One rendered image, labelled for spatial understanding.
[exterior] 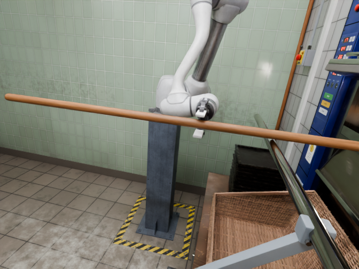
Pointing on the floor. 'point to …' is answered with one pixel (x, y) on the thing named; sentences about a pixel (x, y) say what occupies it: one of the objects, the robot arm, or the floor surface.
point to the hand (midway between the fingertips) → (199, 124)
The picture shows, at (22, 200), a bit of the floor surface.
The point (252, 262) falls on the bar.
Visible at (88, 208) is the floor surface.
